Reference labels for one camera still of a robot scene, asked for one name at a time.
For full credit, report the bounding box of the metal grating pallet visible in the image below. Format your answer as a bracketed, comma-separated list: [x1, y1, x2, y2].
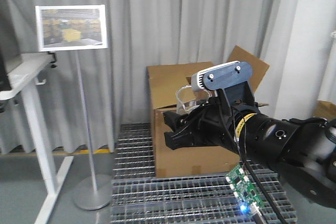
[110, 122, 299, 224]

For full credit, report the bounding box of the clear glass beaker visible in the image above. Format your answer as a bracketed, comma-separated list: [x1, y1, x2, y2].
[176, 84, 212, 115]

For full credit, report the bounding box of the black cable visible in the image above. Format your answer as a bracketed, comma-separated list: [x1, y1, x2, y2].
[217, 95, 288, 224]

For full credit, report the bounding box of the wrist camera with grey mount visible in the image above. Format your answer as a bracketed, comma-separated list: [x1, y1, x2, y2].
[191, 61, 255, 106]

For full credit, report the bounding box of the sign holder floor stand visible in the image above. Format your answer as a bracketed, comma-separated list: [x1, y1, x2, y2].
[35, 5, 111, 211]

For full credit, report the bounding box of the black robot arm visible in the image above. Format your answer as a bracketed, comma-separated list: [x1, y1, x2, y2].
[163, 103, 335, 208]

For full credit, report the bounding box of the small cardboard box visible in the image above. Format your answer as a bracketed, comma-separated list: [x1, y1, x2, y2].
[313, 100, 336, 120]

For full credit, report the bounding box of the green circuit board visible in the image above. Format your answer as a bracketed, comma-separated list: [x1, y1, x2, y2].
[225, 163, 264, 217]

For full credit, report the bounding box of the white adjustable stand table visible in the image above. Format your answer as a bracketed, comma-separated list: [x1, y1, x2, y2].
[1, 52, 74, 223]

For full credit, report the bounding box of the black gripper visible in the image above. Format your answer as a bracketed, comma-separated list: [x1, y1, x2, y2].
[163, 102, 239, 153]

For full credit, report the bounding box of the open cardboard box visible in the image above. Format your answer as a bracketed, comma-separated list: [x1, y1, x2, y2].
[147, 46, 269, 178]

